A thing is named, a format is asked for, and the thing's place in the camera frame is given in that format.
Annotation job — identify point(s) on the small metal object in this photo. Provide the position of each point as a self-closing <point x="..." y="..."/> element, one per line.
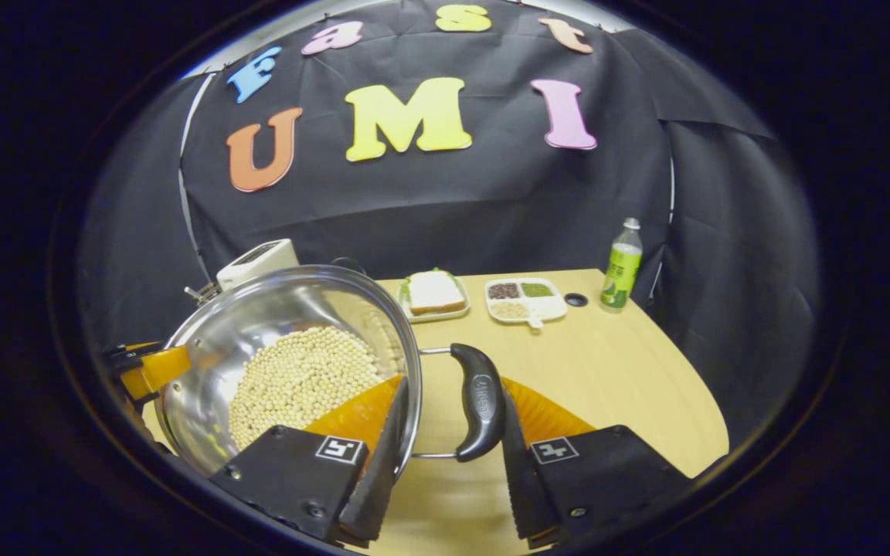
<point x="202" y="293"/>

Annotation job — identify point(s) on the black backdrop cloth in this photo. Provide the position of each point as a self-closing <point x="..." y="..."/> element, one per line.
<point x="414" y="201"/>

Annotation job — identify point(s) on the small black round disc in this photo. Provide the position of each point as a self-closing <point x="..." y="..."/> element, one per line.
<point x="576" y="300"/>

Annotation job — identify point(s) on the small pale plate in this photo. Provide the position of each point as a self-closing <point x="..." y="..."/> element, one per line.
<point x="433" y="317"/>

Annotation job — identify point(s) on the pile of dark beans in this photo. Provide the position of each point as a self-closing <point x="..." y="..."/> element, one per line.
<point x="504" y="291"/>

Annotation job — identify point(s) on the pile of pale beans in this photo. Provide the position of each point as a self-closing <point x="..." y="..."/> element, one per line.
<point x="509" y="310"/>

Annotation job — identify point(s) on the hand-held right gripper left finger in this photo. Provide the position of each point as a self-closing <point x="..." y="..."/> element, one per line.
<point x="379" y="479"/>

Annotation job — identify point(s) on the pile of soybeans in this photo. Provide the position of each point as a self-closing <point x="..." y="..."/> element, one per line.
<point x="298" y="378"/>

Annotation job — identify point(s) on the sandwich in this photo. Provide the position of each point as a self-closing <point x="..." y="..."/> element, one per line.
<point x="436" y="292"/>

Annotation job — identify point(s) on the pile of green beans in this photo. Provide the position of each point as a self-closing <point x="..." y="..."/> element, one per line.
<point x="537" y="289"/>

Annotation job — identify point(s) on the stainless steel pot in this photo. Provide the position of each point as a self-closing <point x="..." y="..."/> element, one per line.
<point x="259" y="309"/>

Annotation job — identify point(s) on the white countertop appliance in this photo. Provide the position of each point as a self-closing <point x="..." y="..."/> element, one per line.
<point x="256" y="262"/>

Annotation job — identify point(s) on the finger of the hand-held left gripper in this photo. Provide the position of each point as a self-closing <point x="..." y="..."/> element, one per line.
<point x="159" y="371"/>
<point x="124" y="354"/>

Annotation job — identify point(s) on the green drink bottle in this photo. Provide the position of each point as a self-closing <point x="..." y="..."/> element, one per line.
<point x="621" y="270"/>

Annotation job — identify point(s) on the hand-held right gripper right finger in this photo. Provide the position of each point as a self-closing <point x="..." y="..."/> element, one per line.
<point x="528" y="494"/>

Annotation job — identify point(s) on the white divided tray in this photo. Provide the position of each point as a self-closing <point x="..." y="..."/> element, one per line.
<point x="549" y="309"/>

